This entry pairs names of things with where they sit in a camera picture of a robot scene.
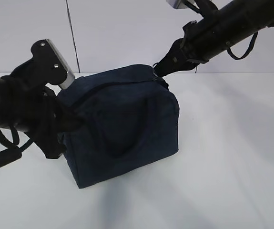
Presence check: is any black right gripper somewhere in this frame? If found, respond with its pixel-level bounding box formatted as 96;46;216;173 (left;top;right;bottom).
152;20;211;77

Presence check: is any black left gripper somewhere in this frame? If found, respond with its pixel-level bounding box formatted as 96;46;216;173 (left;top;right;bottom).
34;86;83;159

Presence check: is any dark blue lunch bag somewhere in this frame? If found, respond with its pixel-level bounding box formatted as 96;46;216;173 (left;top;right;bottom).
57;64;180;188

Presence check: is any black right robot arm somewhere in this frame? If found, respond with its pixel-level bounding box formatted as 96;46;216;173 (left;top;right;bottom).
153;0;274;77

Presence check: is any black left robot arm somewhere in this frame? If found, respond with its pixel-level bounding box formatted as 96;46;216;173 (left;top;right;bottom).
0;76;83;159

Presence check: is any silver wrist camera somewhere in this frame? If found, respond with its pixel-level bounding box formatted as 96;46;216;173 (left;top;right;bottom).
166;0;218;19
10;39;75;90

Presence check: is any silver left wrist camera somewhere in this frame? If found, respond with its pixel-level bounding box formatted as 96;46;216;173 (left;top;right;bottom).
10;39;75;90

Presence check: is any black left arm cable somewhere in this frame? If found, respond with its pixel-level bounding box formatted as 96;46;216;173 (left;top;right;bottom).
0;124;37;170

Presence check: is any black cable loop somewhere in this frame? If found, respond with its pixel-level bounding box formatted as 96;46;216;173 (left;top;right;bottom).
227;31;259;60

